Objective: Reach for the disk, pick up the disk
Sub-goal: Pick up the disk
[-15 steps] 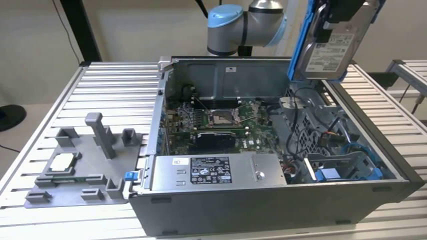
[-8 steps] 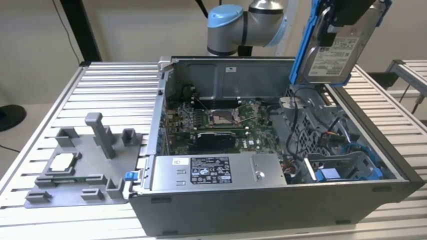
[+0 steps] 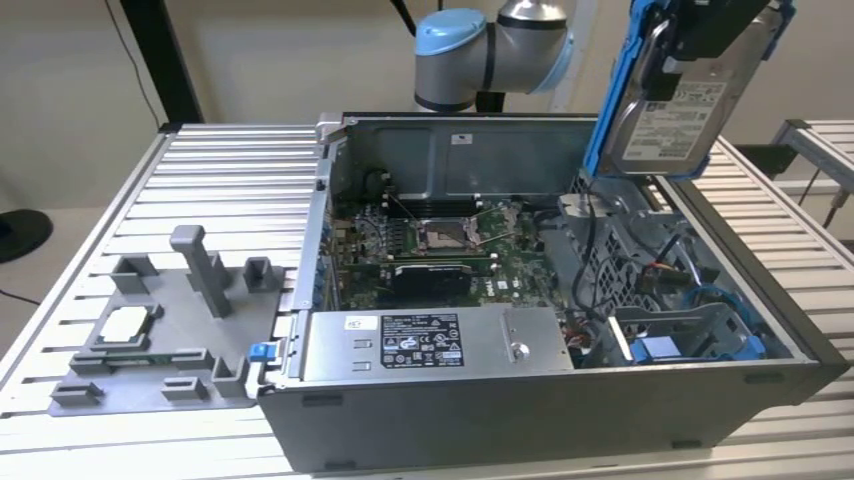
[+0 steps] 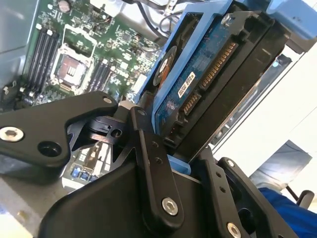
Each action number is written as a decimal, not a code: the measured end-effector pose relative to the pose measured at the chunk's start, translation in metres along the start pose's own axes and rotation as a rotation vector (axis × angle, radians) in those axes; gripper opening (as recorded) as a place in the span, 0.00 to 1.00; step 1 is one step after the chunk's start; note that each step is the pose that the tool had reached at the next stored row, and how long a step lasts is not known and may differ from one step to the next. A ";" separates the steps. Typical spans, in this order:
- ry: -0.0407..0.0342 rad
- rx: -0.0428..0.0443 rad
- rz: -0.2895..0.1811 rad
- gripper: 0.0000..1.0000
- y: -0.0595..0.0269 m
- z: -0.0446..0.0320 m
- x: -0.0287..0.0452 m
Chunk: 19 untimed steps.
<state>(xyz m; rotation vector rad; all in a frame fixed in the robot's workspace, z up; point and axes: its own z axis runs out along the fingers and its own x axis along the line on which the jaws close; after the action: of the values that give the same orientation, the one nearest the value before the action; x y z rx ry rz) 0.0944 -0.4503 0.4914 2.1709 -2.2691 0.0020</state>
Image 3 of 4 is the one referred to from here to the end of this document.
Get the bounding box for blue wire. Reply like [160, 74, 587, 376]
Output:
[684, 281, 759, 342]

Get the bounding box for black expansion slot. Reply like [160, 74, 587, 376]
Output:
[389, 252, 499, 264]

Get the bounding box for black upright post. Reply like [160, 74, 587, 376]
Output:
[118, 0, 205, 126]

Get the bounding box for metal socket cover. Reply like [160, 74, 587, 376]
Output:
[476, 202, 521, 237]

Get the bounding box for silver power supply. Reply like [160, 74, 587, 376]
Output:
[302, 307, 576, 384]

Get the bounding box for green motherboard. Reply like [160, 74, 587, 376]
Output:
[329, 197, 568, 311]

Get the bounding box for silver CPU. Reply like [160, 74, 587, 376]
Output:
[97, 307, 153, 345]

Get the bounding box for black RAM slots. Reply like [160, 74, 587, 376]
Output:
[389, 196, 483, 215]

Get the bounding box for hard disk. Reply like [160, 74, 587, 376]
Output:
[583, 0, 799, 181]

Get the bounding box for CPU socket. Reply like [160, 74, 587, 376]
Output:
[416, 217, 481, 251]

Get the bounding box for grey parts rack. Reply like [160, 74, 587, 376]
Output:
[46, 224, 281, 419]

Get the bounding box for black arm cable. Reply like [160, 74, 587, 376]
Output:
[388, 0, 420, 32]

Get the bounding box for silver metal bracket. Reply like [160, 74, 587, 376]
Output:
[557, 193, 605, 219]

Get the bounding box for blue disk carrier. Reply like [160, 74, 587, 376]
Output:
[629, 335, 765, 362]

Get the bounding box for black heatsink block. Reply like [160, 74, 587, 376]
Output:
[390, 264, 476, 307]

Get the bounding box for open grey PC case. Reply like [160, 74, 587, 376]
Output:
[256, 110, 850, 474]

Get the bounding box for wire locking lever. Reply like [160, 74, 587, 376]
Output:
[390, 196, 423, 222]

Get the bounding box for aluminium side table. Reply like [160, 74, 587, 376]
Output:
[771, 118, 854, 189]

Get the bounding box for black round base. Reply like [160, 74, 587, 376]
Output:
[0, 208, 54, 265]

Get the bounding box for green RAM stick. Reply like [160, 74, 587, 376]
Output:
[85, 350, 205, 365]

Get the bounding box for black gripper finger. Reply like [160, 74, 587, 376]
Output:
[649, 58, 684, 102]

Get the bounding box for black wire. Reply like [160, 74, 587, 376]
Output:
[571, 175, 663, 321]

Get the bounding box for black power supply label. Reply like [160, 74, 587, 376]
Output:
[377, 313, 463, 370]

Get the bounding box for grey disk bay cage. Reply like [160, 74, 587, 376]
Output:
[540, 172, 795, 370]

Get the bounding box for black box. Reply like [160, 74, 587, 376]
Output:
[735, 143, 796, 177]

